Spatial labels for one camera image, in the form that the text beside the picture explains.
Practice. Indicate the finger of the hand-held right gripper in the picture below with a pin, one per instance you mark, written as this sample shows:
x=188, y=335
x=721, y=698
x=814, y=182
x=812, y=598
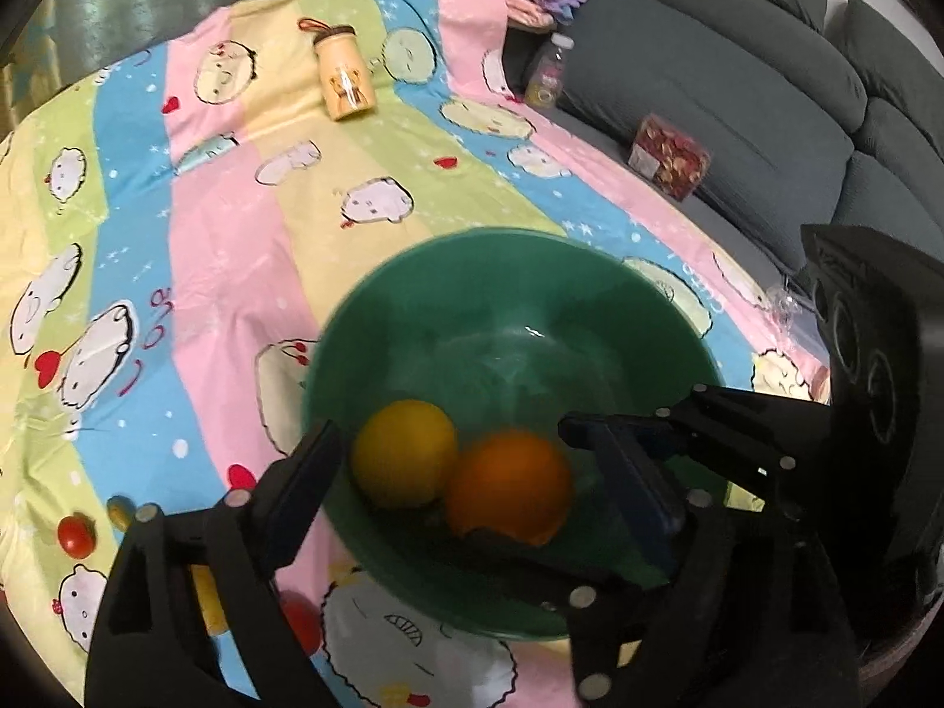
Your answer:
x=737, y=428
x=582, y=627

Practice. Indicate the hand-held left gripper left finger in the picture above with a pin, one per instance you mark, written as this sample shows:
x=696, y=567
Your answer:
x=299, y=501

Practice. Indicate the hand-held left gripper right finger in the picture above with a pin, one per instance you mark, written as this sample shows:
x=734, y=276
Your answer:
x=641, y=501

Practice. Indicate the orange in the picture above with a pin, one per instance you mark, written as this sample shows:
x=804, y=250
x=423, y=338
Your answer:
x=509, y=487

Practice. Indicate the green olive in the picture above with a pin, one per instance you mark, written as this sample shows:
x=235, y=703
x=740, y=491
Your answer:
x=122, y=512

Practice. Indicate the green bowl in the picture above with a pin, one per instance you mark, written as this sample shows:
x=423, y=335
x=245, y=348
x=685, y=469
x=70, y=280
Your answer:
x=516, y=324

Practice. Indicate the red cherry tomato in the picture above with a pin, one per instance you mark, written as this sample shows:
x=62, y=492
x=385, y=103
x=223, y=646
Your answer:
x=304, y=627
x=77, y=537

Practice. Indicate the yellow lemon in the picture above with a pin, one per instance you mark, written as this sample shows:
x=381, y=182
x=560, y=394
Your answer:
x=402, y=450

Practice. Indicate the clear plastic wrapper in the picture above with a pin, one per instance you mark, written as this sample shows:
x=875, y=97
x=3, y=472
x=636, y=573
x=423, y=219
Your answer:
x=789, y=306

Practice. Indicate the striped cartoon printed blanket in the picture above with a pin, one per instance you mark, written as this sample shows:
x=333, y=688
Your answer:
x=221, y=273

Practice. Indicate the red patterned box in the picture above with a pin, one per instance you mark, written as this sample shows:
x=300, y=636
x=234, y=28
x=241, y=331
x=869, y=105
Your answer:
x=671, y=155

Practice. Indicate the grey green sofa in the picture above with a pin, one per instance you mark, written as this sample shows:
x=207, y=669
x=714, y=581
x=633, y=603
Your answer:
x=737, y=88

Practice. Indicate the clear plastic drink bottle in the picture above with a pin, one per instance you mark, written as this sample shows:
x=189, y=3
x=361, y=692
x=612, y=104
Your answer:
x=549, y=74

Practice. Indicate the yellow printed flask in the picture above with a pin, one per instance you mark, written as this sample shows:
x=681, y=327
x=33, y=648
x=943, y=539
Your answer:
x=343, y=81

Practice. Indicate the yellow curtain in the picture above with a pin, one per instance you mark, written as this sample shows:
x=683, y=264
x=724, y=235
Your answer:
x=29, y=66

